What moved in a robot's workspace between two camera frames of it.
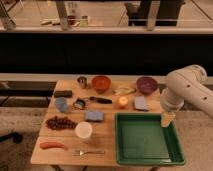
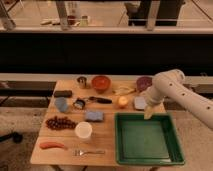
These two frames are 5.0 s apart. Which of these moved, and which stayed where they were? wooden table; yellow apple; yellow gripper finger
Moved: yellow gripper finger
Stayed: yellow apple; wooden table
